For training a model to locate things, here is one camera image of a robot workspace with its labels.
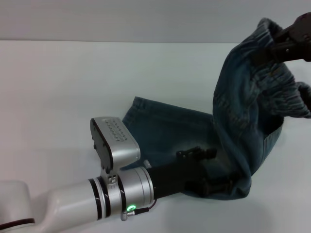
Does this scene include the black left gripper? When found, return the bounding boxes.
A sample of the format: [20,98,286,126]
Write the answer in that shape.
[147,146,243,199]

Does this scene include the blue denim shorts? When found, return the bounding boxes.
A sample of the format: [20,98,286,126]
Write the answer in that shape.
[121,17,311,201]

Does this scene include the left arm cable with connector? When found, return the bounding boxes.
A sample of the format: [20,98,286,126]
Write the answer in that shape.
[120,199,157,216]

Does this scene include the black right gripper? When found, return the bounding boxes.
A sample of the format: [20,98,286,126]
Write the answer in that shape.
[252,13,311,67]

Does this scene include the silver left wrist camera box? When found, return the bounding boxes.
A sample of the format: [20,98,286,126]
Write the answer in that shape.
[90,117,141,174]

